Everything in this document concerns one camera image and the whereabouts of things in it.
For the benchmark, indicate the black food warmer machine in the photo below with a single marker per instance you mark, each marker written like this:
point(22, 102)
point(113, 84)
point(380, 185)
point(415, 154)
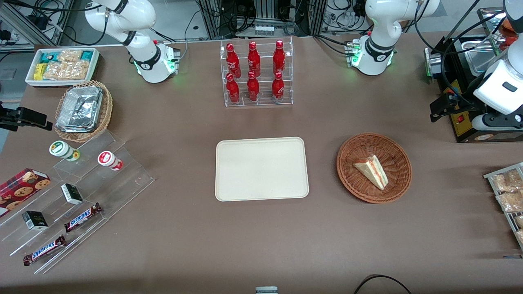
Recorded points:
point(466, 130)

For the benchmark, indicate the beige plastic tray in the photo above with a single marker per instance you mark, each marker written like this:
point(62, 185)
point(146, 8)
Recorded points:
point(261, 169)

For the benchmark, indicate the aluminium foil container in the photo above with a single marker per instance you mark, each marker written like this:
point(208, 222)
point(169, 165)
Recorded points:
point(79, 108)

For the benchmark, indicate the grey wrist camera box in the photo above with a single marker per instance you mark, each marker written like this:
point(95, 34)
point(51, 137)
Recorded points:
point(496, 121)

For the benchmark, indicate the clear cracker pack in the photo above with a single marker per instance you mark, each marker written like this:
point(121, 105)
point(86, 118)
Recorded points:
point(69, 55)
point(67, 70)

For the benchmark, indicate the red sausage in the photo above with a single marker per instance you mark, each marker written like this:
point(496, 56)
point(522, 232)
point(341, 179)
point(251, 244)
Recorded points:
point(512, 40)
point(510, 24)

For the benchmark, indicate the grey box at table edge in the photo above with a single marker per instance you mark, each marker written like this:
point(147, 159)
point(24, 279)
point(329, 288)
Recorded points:
point(266, 290)

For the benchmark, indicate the black clamp device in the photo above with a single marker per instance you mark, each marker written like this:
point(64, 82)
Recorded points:
point(24, 117)

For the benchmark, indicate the white power strip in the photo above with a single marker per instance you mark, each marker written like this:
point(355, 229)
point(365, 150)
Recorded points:
point(264, 30)

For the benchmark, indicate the white plastic snack bin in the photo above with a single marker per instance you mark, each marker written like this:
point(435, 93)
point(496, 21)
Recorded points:
point(30, 79)

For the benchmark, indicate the triangular sandwich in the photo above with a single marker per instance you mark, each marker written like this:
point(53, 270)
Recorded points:
point(372, 171)

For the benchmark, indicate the green capped yogurt bottle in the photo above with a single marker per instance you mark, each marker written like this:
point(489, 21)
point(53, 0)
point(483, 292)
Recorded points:
point(61, 149)

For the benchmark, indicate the Snickers chocolate bar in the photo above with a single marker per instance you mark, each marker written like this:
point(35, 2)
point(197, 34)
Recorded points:
point(81, 217)
point(44, 250)

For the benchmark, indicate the teal snack packet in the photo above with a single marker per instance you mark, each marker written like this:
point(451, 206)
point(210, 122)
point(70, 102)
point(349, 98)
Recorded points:
point(49, 56)
point(87, 55)

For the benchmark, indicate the clear acrylic stepped display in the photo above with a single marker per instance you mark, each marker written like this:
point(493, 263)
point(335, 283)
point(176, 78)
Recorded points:
point(122, 183)

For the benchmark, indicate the red cola bottle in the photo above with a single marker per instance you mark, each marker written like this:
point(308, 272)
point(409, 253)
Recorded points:
point(279, 59)
point(278, 90)
point(232, 92)
point(253, 90)
point(253, 61)
point(233, 63)

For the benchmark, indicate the yellow snack packet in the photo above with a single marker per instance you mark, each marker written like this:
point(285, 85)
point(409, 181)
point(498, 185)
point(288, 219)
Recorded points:
point(39, 71)

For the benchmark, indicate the red capped yogurt bottle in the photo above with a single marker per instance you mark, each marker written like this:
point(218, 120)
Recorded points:
point(108, 159)

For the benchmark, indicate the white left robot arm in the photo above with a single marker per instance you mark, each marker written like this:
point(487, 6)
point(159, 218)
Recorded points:
point(380, 41)

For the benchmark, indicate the aluminium frame rack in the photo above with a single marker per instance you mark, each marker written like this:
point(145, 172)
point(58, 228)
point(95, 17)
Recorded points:
point(212, 20)

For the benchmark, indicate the bagged pastry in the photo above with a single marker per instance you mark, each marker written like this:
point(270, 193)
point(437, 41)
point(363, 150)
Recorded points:
point(511, 202)
point(519, 221)
point(520, 236)
point(506, 181)

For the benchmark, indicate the clear acrylic bottle rack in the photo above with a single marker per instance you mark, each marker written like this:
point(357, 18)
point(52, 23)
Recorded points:
point(265, 100)

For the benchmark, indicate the small dark green box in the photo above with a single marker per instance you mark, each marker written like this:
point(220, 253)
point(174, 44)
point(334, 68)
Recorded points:
point(72, 194)
point(34, 220)

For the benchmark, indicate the steel warmer pan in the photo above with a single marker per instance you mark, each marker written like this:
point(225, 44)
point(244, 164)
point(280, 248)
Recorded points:
point(480, 57)

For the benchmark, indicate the red cookie box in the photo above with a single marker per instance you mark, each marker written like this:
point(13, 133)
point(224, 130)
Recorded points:
point(20, 190)

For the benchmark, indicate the light wicker basket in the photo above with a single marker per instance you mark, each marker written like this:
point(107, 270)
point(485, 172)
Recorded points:
point(107, 106)

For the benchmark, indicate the brown round wicker basket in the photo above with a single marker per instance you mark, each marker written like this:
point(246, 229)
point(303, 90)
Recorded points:
point(392, 151)

